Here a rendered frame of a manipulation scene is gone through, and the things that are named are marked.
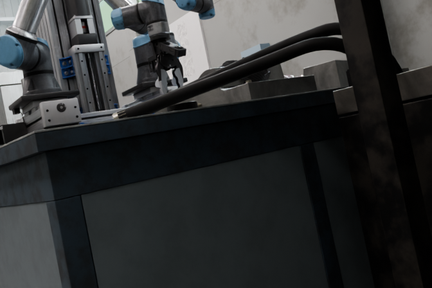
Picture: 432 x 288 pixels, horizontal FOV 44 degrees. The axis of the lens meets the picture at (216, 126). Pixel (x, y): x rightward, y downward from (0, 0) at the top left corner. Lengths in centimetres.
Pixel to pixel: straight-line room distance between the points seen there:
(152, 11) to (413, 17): 253
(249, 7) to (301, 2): 73
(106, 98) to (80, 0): 44
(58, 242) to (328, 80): 108
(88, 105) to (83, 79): 11
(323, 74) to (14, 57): 109
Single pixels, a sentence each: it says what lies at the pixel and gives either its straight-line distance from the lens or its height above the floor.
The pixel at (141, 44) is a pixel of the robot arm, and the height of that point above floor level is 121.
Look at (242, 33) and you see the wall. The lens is 549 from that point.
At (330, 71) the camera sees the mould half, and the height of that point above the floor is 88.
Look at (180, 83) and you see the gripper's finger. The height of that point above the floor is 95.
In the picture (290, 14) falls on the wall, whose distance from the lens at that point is 494.
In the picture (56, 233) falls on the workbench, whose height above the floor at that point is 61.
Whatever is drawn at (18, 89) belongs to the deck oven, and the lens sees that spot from 837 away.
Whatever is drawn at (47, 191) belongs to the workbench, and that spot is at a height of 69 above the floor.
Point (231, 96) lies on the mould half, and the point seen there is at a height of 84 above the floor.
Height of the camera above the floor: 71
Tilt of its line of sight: 2 degrees up
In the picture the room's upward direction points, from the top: 12 degrees counter-clockwise
